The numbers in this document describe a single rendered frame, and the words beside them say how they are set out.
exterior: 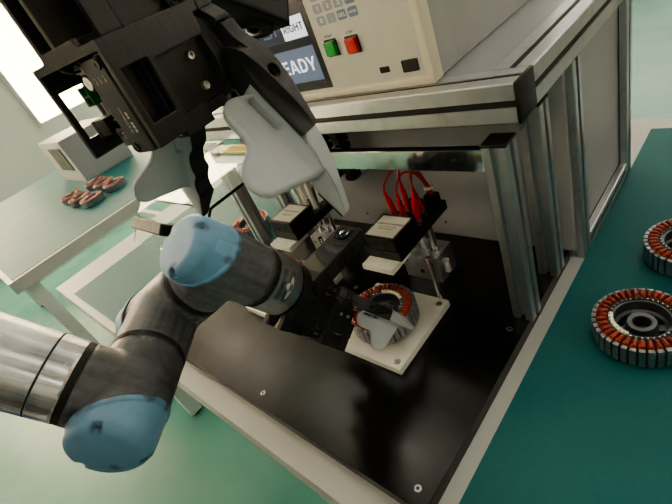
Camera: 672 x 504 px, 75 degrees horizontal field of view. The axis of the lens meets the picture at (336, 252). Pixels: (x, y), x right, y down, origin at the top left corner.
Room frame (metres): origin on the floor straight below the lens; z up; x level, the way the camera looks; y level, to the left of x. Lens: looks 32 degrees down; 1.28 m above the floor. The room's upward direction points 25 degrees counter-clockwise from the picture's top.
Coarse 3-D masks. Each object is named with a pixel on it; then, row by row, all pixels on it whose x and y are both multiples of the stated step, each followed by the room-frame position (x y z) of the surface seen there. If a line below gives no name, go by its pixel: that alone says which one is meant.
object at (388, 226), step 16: (432, 208) 0.61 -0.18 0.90; (384, 224) 0.59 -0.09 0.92; (400, 224) 0.57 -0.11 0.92; (416, 224) 0.57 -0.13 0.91; (432, 224) 0.59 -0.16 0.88; (368, 240) 0.58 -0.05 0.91; (384, 240) 0.55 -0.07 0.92; (400, 240) 0.54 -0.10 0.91; (416, 240) 0.56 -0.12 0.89; (432, 240) 0.60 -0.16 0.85; (384, 256) 0.56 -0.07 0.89; (400, 256) 0.53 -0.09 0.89; (384, 272) 0.54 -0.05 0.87
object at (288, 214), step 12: (288, 204) 0.82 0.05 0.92; (300, 204) 0.79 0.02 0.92; (324, 204) 0.79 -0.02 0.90; (276, 216) 0.79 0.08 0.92; (288, 216) 0.76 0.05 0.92; (300, 216) 0.75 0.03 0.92; (312, 216) 0.77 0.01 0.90; (324, 216) 0.78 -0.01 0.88; (276, 228) 0.77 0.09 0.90; (288, 228) 0.74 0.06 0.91; (300, 228) 0.74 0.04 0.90; (336, 228) 0.80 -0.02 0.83; (276, 240) 0.77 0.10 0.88; (288, 240) 0.75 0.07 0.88; (300, 240) 0.74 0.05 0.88
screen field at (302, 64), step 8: (296, 48) 0.70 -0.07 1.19; (304, 48) 0.68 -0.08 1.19; (312, 48) 0.67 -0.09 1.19; (280, 56) 0.73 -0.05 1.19; (288, 56) 0.71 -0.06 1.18; (296, 56) 0.70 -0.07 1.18; (304, 56) 0.69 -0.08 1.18; (312, 56) 0.67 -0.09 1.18; (288, 64) 0.72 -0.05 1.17; (296, 64) 0.71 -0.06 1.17; (304, 64) 0.69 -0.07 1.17; (312, 64) 0.68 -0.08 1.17; (288, 72) 0.73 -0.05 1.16; (296, 72) 0.71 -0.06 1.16; (304, 72) 0.70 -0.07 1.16; (312, 72) 0.68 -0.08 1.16; (320, 72) 0.67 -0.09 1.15; (296, 80) 0.72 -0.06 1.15; (304, 80) 0.70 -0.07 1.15; (312, 80) 0.69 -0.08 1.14
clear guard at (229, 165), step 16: (224, 144) 0.88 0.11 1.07; (240, 144) 0.83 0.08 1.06; (208, 160) 0.82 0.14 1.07; (224, 160) 0.78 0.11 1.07; (240, 160) 0.74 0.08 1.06; (208, 176) 0.73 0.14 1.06; (224, 176) 0.70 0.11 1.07; (176, 192) 0.73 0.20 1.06; (224, 192) 0.63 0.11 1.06; (144, 208) 0.76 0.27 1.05; (160, 208) 0.71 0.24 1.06; (176, 208) 0.67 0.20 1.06; (192, 208) 0.63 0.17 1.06; (144, 240) 0.72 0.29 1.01; (160, 240) 0.68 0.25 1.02
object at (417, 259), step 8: (440, 240) 0.62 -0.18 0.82; (416, 248) 0.63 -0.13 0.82; (424, 248) 0.62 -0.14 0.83; (432, 248) 0.61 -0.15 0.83; (440, 248) 0.60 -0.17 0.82; (448, 248) 0.60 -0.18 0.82; (416, 256) 0.61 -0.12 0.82; (424, 256) 0.60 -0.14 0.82; (432, 256) 0.59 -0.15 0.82; (440, 256) 0.58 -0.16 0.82; (448, 256) 0.59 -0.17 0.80; (408, 264) 0.63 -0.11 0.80; (416, 264) 0.61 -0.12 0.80; (424, 264) 0.60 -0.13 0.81; (440, 264) 0.58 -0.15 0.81; (408, 272) 0.63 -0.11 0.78; (416, 272) 0.62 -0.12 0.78; (424, 272) 0.60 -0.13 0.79; (440, 272) 0.58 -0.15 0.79; (440, 280) 0.58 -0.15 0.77
